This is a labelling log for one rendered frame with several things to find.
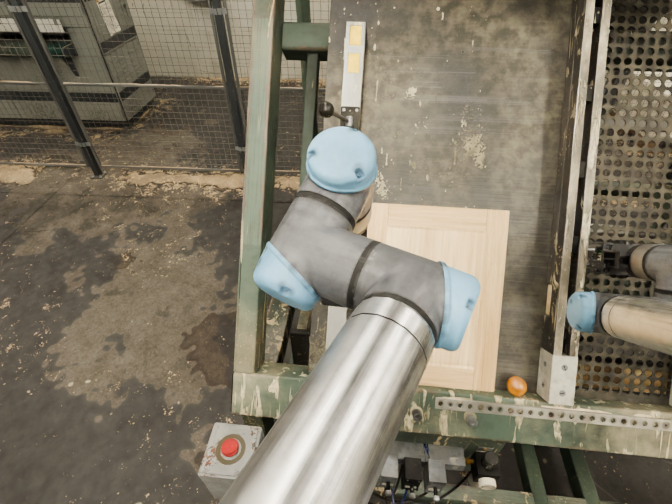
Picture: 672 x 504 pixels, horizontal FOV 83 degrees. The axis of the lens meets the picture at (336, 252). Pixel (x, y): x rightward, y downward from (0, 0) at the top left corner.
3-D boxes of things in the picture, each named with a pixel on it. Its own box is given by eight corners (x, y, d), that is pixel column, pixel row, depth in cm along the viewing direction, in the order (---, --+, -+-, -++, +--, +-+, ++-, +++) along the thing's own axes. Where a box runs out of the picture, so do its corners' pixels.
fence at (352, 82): (325, 373, 108) (323, 379, 104) (347, 29, 104) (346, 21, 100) (342, 375, 108) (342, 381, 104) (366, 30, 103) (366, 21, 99)
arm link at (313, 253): (331, 314, 34) (381, 212, 37) (233, 270, 38) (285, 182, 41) (347, 333, 41) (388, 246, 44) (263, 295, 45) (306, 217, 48)
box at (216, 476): (213, 499, 97) (196, 474, 85) (228, 449, 106) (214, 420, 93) (260, 504, 96) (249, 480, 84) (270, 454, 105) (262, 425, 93)
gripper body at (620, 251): (588, 240, 91) (622, 241, 79) (627, 243, 91) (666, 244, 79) (585, 272, 92) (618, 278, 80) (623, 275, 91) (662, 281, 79)
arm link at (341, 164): (286, 171, 39) (324, 108, 41) (300, 217, 49) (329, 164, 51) (357, 201, 37) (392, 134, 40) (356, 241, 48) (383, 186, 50)
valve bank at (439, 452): (317, 505, 111) (314, 477, 95) (323, 453, 122) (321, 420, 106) (493, 526, 108) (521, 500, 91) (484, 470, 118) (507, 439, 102)
